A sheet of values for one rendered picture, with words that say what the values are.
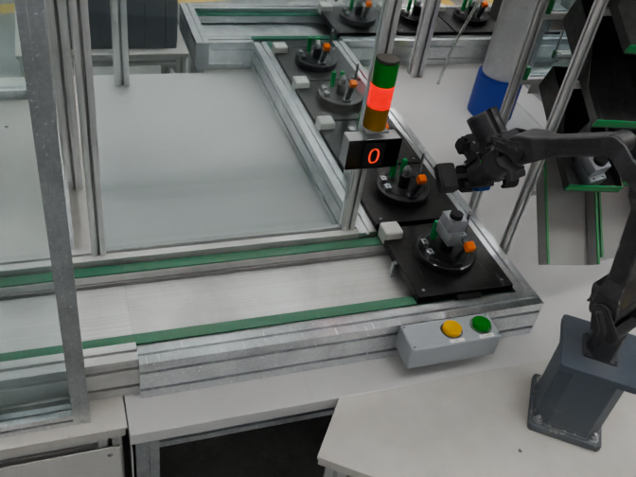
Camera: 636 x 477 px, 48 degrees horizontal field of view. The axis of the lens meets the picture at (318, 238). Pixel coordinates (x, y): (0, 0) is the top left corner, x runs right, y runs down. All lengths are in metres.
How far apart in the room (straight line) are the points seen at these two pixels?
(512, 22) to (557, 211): 0.83
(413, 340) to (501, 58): 1.23
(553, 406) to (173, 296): 0.81
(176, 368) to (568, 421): 0.78
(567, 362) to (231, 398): 0.65
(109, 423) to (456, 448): 0.66
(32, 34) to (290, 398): 0.85
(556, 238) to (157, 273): 0.92
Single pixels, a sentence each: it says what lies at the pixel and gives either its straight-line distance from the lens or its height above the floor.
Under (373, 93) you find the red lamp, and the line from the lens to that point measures 1.46.
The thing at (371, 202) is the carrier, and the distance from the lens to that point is 1.79.
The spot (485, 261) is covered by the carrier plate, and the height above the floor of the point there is 0.97.
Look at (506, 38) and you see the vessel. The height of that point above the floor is 1.16.
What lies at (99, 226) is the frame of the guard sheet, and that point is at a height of 1.04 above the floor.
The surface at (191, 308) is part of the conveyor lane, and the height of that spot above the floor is 0.92.
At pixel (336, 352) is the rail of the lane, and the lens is 1.49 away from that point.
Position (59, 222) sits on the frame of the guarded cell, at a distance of 1.07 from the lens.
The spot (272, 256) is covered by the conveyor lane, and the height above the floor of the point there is 0.94.
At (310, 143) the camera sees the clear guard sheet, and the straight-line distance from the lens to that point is 1.52.
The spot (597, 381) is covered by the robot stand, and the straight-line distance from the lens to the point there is 1.43.
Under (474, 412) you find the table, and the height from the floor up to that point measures 0.86.
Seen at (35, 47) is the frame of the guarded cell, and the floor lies 1.60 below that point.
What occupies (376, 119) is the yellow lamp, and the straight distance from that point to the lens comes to 1.48.
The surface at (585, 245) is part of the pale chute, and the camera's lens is 1.79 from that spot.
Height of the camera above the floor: 2.00
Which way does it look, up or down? 39 degrees down
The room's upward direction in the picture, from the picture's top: 10 degrees clockwise
